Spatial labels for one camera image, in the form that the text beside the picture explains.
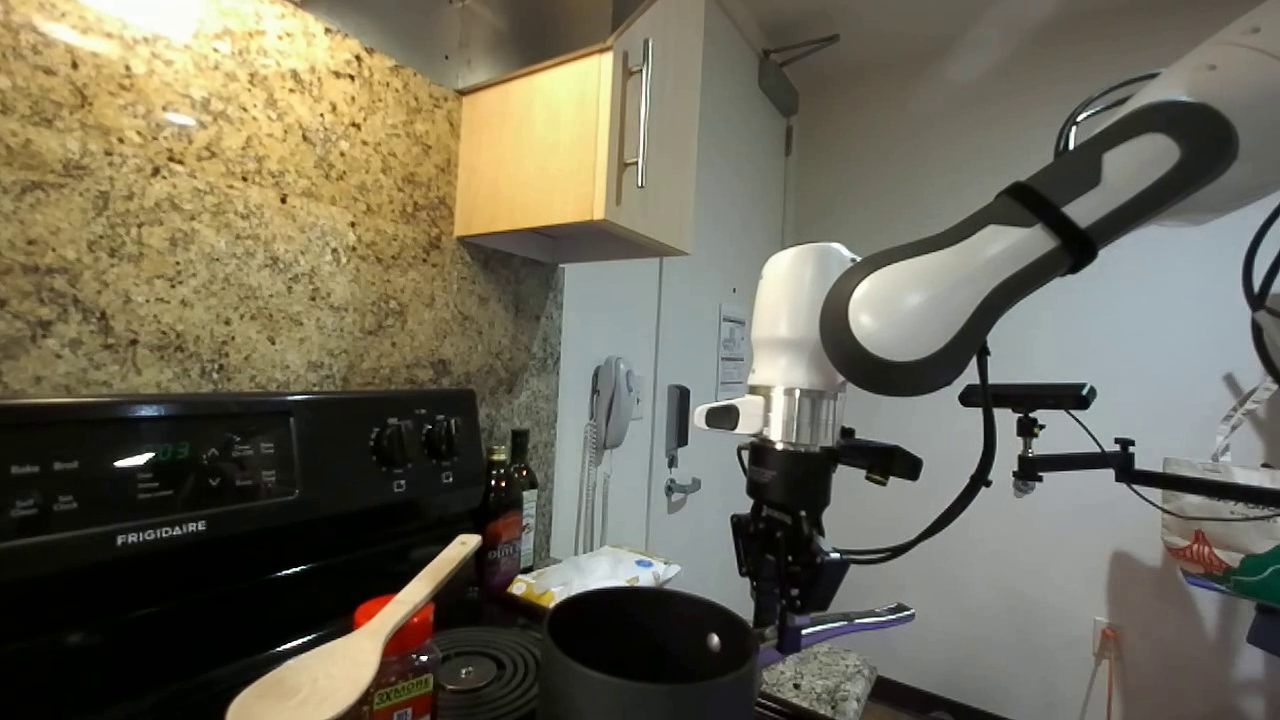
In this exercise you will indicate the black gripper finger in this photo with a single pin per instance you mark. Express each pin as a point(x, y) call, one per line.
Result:
point(814, 597)
point(767, 605)

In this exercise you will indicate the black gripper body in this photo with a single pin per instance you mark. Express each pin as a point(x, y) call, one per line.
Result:
point(781, 539)

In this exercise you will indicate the dark grey cooking pot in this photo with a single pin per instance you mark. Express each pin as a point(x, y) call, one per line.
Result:
point(652, 654)

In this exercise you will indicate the wooden spoon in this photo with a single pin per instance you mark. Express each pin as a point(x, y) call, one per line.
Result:
point(331, 677)

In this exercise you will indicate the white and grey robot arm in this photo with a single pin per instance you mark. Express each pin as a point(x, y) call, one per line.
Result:
point(906, 322)

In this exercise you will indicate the white plastic bag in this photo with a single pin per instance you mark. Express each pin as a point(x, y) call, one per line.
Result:
point(585, 572)

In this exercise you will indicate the dark olive oil bottle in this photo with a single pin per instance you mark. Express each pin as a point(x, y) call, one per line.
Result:
point(531, 498)

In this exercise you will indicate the dark vinegar bottle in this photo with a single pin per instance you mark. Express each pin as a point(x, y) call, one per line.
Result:
point(501, 525)

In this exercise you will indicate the red capped spice jar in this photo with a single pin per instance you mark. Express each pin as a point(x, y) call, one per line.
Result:
point(406, 677)

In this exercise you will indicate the wooden upper cabinet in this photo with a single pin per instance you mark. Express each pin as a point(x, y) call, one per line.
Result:
point(616, 151)

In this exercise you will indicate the black electric stove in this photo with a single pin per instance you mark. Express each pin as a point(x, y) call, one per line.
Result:
point(159, 555)

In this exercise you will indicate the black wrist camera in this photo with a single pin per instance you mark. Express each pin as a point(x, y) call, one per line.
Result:
point(879, 462)

